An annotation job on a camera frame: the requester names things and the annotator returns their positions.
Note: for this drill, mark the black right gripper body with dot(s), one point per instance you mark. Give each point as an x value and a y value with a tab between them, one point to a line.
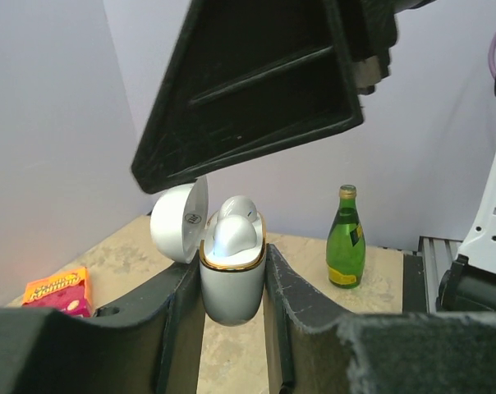
371	30

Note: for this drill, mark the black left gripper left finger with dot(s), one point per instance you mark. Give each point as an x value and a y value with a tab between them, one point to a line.
147	341

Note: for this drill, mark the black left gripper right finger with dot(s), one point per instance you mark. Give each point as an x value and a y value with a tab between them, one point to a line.
314	345

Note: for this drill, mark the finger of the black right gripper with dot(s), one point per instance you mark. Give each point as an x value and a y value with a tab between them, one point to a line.
247	79

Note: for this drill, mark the white earbud charging case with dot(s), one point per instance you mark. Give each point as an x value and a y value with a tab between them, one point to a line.
182	230

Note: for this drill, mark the white earbud with stem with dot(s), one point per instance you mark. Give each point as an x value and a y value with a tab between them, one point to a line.
240	205

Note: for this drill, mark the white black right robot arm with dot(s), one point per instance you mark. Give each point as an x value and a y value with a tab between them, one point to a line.
420	158

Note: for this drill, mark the pink orange snack box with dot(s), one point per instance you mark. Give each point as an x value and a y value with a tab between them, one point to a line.
69	292

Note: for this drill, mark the green glass bottle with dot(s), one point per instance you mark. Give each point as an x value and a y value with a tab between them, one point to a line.
346	247

